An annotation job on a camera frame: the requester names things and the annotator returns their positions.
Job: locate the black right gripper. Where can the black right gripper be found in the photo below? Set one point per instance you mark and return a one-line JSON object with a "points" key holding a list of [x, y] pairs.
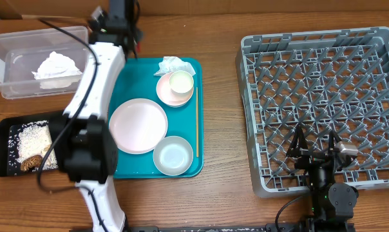
{"points": [[313, 153]]}

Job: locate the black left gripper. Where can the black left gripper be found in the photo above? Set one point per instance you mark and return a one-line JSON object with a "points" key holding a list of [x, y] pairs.
{"points": [[139, 35]]}

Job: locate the large pink plate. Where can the large pink plate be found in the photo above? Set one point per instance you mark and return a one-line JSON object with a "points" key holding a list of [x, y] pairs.
{"points": [[138, 125]]}

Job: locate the white rice pile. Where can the white rice pile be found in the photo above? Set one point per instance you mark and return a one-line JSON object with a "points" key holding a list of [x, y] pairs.
{"points": [[34, 140]]}

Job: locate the white napkin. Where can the white napkin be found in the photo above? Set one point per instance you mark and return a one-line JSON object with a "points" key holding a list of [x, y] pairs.
{"points": [[56, 65], [171, 64]]}

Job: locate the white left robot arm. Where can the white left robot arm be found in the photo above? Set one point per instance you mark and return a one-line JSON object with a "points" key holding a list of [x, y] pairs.
{"points": [[81, 141]]}

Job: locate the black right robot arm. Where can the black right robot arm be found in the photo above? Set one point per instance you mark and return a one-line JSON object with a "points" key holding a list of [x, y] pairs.
{"points": [[332, 202]]}

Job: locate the grey dishwasher rack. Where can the grey dishwasher rack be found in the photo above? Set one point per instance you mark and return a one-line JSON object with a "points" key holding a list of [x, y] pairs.
{"points": [[331, 80]]}

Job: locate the cream cup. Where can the cream cup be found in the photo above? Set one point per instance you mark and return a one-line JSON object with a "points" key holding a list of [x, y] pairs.
{"points": [[181, 82]]}

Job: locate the small pink plate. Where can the small pink plate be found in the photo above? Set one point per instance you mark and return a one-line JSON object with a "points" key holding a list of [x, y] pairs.
{"points": [[169, 98]]}

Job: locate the wooden chopstick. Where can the wooden chopstick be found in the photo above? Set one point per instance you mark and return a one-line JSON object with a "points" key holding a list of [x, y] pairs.
{"points": [[197, 124]]}

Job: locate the clear plastic bin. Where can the clear plastic bin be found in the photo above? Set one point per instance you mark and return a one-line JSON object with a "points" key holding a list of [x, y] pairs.
{"points": [[21, 53]]}

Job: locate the grey-white bowl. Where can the grey-white bowl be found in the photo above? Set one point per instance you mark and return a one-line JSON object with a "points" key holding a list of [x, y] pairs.
{"points": [[173, 156]]}

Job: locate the brown food scrap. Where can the brown food scrap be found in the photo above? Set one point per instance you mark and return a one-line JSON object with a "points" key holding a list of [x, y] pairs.
{"points": [[31, 163]]}

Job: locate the black tray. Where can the black tray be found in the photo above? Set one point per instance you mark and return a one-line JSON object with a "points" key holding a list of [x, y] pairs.
{"points": [[9, 140]]}

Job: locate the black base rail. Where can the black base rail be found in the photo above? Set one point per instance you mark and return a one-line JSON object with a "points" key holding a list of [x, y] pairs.
{"points": [[270, 227]]}

